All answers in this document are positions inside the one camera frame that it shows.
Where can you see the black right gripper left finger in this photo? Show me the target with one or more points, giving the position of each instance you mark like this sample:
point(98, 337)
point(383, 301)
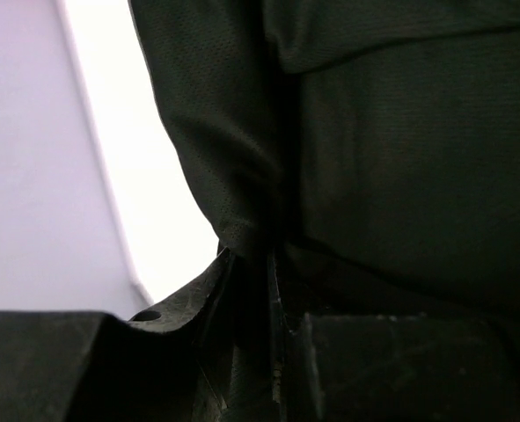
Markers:
point(170, 362)

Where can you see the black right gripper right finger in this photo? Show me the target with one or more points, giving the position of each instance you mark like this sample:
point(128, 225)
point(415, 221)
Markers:
point(332, 364)

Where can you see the black t shirt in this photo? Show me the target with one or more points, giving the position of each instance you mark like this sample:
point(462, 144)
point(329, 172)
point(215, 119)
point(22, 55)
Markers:
point(383, 133)

